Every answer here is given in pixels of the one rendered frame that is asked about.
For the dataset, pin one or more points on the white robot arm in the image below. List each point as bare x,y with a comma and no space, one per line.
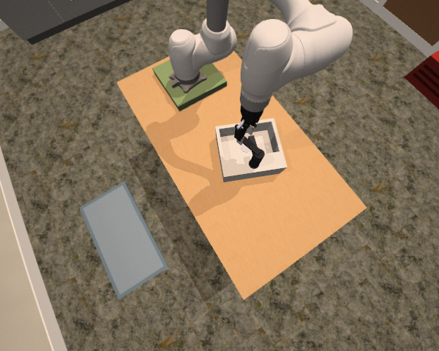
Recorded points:
316,37

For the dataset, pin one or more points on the black mixer tap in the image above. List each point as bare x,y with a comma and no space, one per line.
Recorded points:
257,154

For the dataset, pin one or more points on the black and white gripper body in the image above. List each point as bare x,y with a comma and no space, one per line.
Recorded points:
246,115

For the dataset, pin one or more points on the grey rectangular sink basin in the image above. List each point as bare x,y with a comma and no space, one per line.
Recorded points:
234,159

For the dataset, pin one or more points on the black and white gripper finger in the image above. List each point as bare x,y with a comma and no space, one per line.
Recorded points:
240,131
252,126

